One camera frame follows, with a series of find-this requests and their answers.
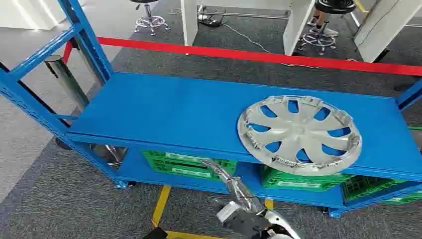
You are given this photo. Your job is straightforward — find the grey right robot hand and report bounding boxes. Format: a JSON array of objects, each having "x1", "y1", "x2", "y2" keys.
[{"x1": 200, "y1": 158, "x2": 265, "y2": 215}]

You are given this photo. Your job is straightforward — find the silver plastic wheel hubcap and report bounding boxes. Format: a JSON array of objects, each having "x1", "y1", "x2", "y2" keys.
[{"x1": 236, "y1": 95, "x2": 363, "y2": 176}]

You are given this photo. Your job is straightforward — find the green plastic crate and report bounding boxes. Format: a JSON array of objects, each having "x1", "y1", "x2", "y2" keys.
[
  {"x1": 260, "y1": 165, "x2": 355, "y2": 193},
  {"x1": 341, "y1": 175, "x2": 408, "y2": 203},
  {"x1": 141, "y1": 150, "x2": 237, "y2": 181},
  {"x1": 382, "y1": 190, "x2": 422, "y2": 206}
]

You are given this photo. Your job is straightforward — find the black robot left foot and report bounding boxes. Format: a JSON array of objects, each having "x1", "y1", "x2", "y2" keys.
[{"x1": 142, "y1": 227, "x2": 169, "y2": 239}]

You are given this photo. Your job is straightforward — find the blue metal shelf rack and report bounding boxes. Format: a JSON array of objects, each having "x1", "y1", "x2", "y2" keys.
[{"x1": 0, "y1": 0, "x2": 422, "y2": 219}]

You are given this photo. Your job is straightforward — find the red barrier belt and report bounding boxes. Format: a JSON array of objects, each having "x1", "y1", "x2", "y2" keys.
[{"x1": 61, "y1": 36, "x2": 422, "y2": 77}]

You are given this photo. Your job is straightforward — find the black object under desk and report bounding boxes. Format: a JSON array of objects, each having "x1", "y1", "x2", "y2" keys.
[{"x1": 199, "y1": 15, "x2": 225, "y2": 28}]

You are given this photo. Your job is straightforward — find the white desk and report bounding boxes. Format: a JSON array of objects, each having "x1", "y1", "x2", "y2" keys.
[{"x1": 180, "y1": 0, "x2": 316, "y2": 56}]

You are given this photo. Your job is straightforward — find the person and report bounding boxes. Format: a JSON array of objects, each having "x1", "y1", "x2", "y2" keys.
[{"x1": 307, "y1": 8, "x2": 339, "y2": 37}]

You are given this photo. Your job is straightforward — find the black stool chrome base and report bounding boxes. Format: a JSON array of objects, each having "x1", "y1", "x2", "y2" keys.
[
  {"x1": 130, "y1": 0, "x2": 171, "y2": 36},
  {"x1": 298, "y1": 0, "x2": 357, "y2": 55}
]

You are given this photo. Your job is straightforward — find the white desk panel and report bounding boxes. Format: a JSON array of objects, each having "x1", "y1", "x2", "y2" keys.
[{"x1": 354, "y1": 0, "x2": 422, "y2": 63}]

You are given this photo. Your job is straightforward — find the white board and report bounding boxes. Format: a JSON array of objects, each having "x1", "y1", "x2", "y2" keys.
[{"x1": 0, "y1": 0, "x2": 85, "y2": 31}]

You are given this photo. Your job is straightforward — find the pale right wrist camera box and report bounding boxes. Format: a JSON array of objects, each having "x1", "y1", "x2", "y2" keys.
[{"x1": 215, "y1": 200, "x2": 245, "y2": 224}]

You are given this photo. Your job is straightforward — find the white floor cable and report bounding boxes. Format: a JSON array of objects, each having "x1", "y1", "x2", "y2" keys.
[{"x1": 220, "y1": 22, "x2": 358, "y2": 70}]

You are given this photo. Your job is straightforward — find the chrome stanchion post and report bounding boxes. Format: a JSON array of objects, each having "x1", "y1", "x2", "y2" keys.
[{"x1": 43, "y1": 54, "x2": 129, "y2": 169}]

